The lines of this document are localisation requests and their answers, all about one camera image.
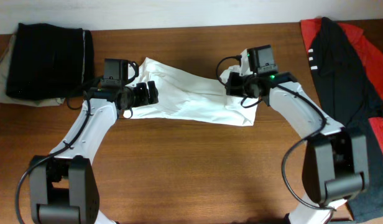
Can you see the red and black garment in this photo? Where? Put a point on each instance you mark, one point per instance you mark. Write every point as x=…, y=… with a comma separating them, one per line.
x=347, y=71

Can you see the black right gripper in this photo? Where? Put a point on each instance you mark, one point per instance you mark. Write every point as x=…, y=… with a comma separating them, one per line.
x=233, y=84

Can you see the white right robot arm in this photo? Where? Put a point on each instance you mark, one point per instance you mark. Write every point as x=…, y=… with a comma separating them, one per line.
x=335, y=167

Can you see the folded black garment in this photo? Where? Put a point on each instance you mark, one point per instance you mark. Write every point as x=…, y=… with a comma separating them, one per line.
x=49, y=62

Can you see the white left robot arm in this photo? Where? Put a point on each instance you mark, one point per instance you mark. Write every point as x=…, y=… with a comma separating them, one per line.
x=62, y=184

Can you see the white graphic t-shirt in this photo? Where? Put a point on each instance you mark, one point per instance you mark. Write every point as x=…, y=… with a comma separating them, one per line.
x=183, y=95

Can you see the folded beige garment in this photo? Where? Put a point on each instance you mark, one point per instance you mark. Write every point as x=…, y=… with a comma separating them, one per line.
x=5, y=61

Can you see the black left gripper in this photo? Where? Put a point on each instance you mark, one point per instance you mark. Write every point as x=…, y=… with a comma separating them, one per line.
x=144, y=96

